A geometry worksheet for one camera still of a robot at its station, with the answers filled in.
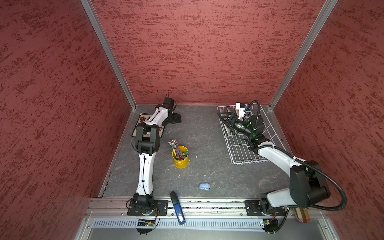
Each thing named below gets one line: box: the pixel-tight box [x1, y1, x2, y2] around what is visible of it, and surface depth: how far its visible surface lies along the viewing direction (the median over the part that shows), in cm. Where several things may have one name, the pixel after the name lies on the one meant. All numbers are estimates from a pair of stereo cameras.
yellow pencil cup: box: [172, 145, 190, 169], surface depth 84 cm
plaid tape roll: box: [294, 207, 311, 223], surface depth 72 cm
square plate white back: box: [144, 108, 159, 126], surface depth 68 cm
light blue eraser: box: [199, 183, 211, 191], surface depth 81 cm
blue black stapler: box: [170, 191, 186, 226], surface depth 72 cm
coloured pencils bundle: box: [168, 139, 189, 161], surface depth 83 cm
